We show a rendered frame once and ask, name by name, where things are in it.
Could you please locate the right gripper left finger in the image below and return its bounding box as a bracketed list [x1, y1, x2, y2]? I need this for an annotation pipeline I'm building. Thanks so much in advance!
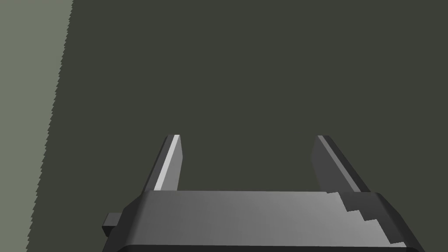
[142, 134, 183, 193]

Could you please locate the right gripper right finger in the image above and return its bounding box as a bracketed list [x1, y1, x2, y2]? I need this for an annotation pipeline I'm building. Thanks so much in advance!
[310, 134, 371, 193]

